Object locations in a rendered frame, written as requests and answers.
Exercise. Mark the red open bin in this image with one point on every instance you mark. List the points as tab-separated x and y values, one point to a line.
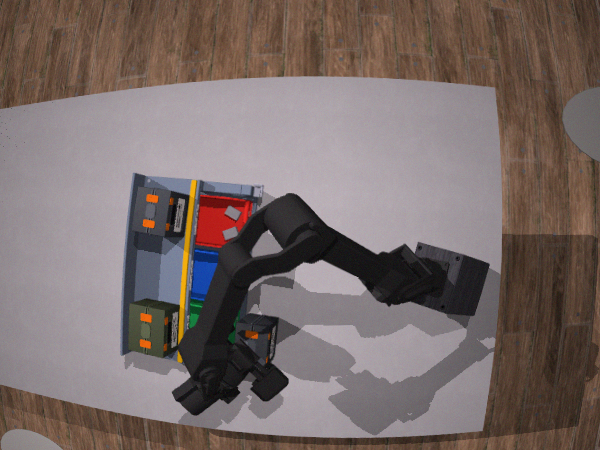
212	220

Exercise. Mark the yellow flat bar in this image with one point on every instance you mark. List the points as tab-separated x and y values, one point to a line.
186	259

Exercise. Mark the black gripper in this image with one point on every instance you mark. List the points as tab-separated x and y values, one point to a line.
270	384

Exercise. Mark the green bin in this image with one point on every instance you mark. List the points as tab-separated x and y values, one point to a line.
194	314

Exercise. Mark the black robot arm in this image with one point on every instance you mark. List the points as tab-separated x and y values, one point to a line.
295	226

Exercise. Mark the olive green case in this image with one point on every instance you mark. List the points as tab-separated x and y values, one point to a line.
153	327

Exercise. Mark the grey metal bin shelf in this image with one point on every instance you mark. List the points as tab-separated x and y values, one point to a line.
152	266

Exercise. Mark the blue open bin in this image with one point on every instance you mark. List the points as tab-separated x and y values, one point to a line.
204	265

